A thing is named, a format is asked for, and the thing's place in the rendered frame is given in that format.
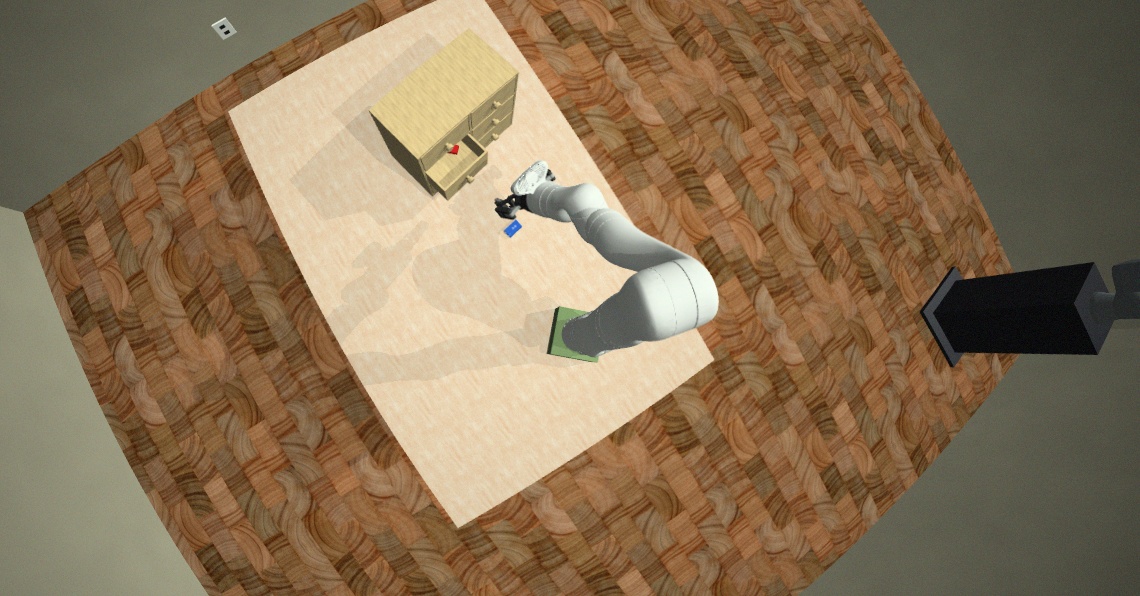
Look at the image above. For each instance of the light wooden chest of drawers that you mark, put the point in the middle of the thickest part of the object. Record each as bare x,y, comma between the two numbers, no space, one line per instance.
437,96

